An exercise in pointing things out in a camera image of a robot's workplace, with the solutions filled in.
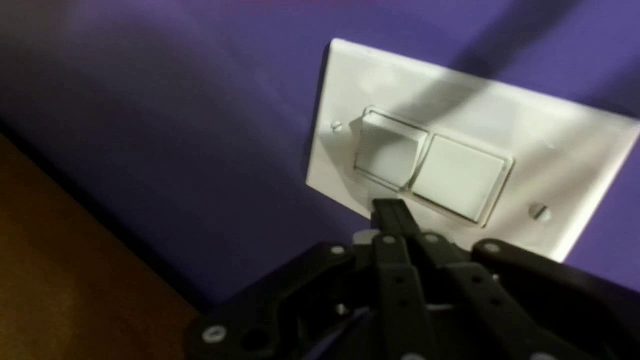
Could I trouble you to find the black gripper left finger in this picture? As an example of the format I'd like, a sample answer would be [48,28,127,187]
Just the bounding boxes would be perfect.
[183,197,440,360]

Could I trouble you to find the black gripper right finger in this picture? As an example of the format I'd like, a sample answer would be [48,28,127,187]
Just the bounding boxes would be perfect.
[398,210,640,360]

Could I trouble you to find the white rocker light switch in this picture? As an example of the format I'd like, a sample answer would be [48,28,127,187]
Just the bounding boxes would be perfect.
[408,131,517,227]
[351,107,432,192]

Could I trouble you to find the white light switch plate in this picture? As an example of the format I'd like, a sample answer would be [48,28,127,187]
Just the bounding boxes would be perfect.
[304,36,640,264]

